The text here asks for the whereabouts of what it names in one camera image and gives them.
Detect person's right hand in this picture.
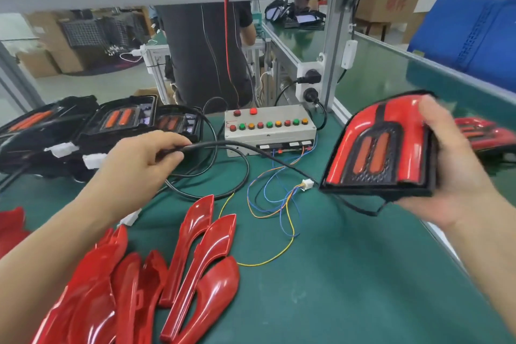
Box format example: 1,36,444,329
395,96,499,232

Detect person's left hand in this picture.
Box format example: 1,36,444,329
84,130,193,224

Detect pile of black lamp housings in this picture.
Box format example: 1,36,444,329
0,96,251,199

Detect black tail light assembly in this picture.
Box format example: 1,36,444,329
455,116,516,155
157,90,440,217

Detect coloured wire harness with connector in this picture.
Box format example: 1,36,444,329
218,146,316,268

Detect person's left forearm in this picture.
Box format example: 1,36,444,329
0,190,122,333

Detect white metal stand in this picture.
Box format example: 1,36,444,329
141,43,174,103

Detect pile of red lens covers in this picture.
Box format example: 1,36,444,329
0,195,241,344

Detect beige test button box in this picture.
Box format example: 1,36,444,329
224,104,317,155

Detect black mesh basket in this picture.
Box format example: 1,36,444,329
60,17,130,49

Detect large cardboard box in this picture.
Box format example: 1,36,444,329
24,11,90,75

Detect small cardboard box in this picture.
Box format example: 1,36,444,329
16,49,59,78

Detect blue plastic crate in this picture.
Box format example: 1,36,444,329
407,0,516,91

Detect white power strip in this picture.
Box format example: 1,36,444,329
294,53,325,107

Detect red power cable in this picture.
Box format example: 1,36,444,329
223,0,243,107

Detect white switch box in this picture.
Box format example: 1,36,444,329
341,40,358,70

